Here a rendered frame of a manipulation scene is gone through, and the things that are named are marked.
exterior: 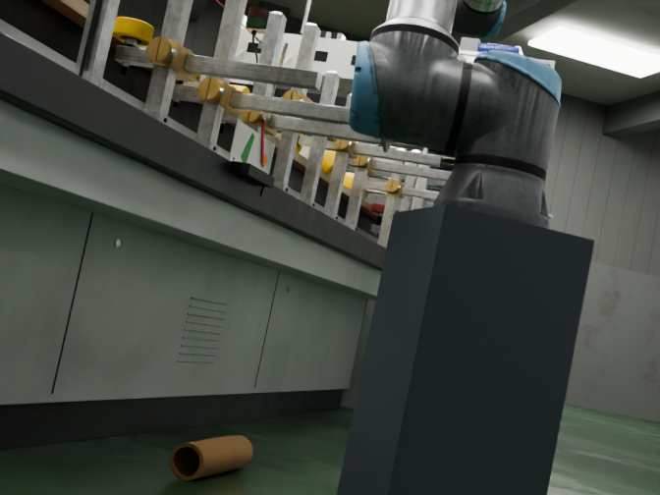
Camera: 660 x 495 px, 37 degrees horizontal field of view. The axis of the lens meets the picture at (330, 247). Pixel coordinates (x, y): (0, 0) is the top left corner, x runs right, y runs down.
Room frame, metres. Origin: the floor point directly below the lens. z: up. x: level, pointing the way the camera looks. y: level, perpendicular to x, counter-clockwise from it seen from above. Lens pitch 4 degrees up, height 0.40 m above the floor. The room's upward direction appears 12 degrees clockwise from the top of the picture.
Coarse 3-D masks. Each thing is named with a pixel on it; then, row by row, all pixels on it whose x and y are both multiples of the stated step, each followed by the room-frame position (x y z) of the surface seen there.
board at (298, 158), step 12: (48, 0) 1.82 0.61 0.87; (60, 0) 1.81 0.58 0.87; (72, 0) 1.84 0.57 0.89; (60, 12) 1.89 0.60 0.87; (72, 12) 1.87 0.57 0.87; (84, 12) 1.89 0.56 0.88; (84, 24) 1.94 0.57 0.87; (144, 48) 2.13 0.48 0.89; (192, 84) 2.38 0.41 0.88; (276, 144) 2.98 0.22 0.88; (300, 156) 3.20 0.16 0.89; (300, 168) 3.32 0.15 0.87; (324, 180) 3.49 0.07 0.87; (348, 192) 3.79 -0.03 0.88; (360, 204) 3.99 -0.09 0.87; (372, 216) 4.33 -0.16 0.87
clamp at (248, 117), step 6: (246, 114) 2.36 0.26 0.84; (252, 114) 2.35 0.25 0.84; (258, 114) 2.35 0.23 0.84; (246, 120) 2.36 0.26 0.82; (252, 120) 2.35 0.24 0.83; (258, 120) 2.36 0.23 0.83; (264, 126) 2.39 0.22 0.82; (264, 132) 2.45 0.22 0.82; (270, 132) 2.44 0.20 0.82; (276, 132) 2.48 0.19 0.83
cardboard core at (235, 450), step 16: (176, 448) 2.15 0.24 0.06; (192, 448) 2.14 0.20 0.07; (208, 448) 2.18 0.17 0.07; (224, 448) 2.26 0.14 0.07; (240, 448) 2.35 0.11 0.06; (176, 464) 2.17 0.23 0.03; (192, 464) 2.25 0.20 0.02; (208, 464) 2.16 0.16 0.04; (224, 464) 2.25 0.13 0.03; (240, 464) 2.36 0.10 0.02
